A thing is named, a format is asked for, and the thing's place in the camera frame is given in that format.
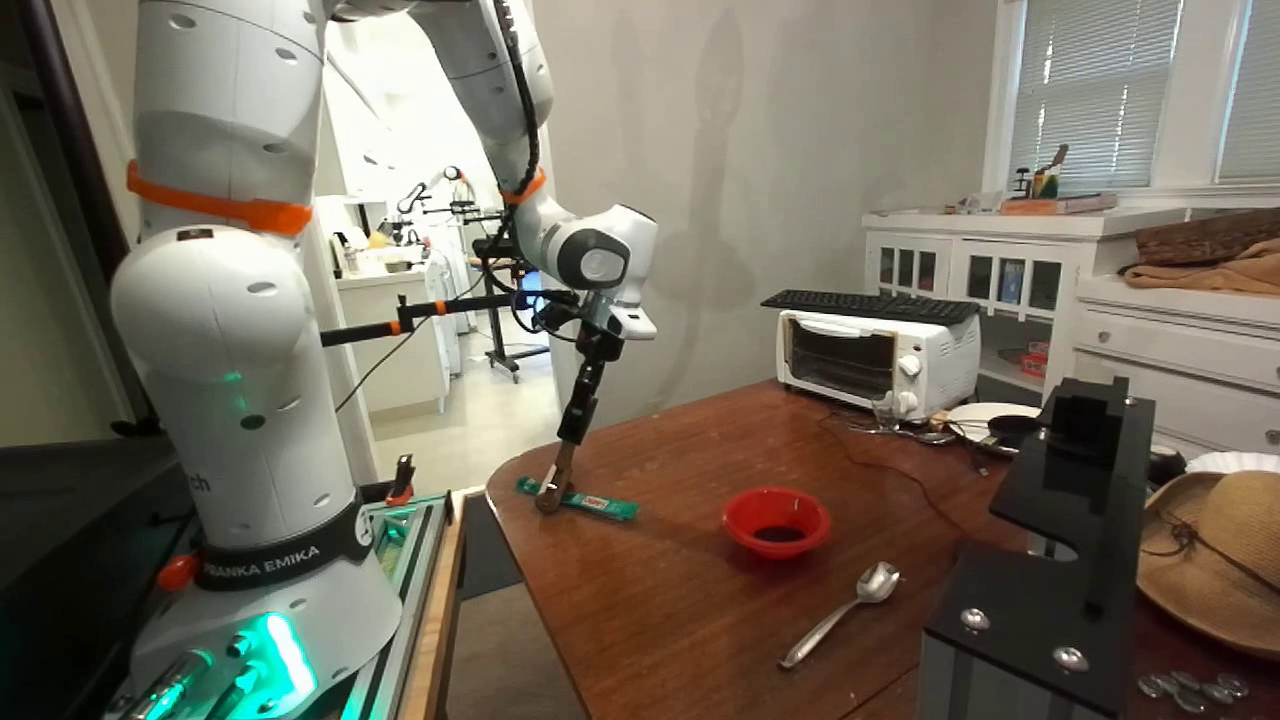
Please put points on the red bowl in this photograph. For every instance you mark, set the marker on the red bowl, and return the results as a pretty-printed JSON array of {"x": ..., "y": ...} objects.
[{"x": 778, "y": 523}]

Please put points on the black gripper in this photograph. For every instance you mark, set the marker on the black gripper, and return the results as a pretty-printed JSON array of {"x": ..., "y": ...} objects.
[{"x": 596, "y": 346}]

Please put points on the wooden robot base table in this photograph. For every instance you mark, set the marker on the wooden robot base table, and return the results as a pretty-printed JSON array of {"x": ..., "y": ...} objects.
[{"x": 435, "y": 633}]

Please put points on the green packet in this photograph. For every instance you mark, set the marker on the green packet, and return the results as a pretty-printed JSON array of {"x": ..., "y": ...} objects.
[{"x": 582, "y": 503}]

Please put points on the white cabinet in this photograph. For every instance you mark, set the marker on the white cabinet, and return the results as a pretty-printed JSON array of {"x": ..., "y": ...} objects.
[{"x": 1055, "y": 307}]

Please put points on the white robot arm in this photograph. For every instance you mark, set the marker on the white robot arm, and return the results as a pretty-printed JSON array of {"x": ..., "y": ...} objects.
[{"x": 218, "y": 321}]

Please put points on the black pan on plate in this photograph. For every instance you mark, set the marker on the black pan on plate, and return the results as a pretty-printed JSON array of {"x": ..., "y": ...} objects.
[{"x": 995, "y": 422}]

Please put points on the metal spoon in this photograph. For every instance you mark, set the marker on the metal spoon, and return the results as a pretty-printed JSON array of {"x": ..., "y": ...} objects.
[{"x": 868, "y": 590}]

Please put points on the white toaster oven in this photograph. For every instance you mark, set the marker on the white toaster oven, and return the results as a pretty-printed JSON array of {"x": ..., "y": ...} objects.
[{"x": 879, "y": 350}]

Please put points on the aluminium frame camera stand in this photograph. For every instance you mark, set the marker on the aluminium frame camera stand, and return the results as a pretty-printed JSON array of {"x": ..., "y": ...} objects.
[{"x": 1040, "y": 631}]

